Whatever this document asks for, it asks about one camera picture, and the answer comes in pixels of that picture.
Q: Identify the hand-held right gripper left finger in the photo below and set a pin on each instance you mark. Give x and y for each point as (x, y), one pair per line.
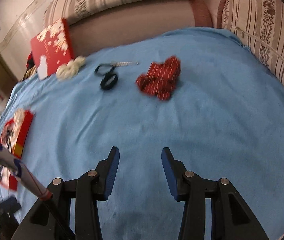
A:
(112, 170)

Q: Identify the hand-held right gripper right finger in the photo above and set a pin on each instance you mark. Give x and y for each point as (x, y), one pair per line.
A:
(169, 170)

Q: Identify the red gift box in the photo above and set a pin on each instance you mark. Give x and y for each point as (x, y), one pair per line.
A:
(22, 130)

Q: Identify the red dotted scrunchie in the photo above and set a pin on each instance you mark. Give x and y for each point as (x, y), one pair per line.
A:
(159, 77)

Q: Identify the blue blanket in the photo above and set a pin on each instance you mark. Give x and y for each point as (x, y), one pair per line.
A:
(144, 120)

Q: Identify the cream scrunchie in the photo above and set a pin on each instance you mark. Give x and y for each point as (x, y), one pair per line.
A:
(70, 67)

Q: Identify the dark patterned cloth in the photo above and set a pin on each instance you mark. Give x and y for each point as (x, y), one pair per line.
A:
(31, 68)

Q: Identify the red flowered box lid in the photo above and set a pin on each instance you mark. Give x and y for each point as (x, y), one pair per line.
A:
(54, 45)

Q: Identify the pink brown sofa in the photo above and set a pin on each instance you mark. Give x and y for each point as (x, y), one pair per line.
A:
(132, 22)

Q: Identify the square striped floral cushion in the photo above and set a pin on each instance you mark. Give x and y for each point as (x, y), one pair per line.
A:
(269, 25)

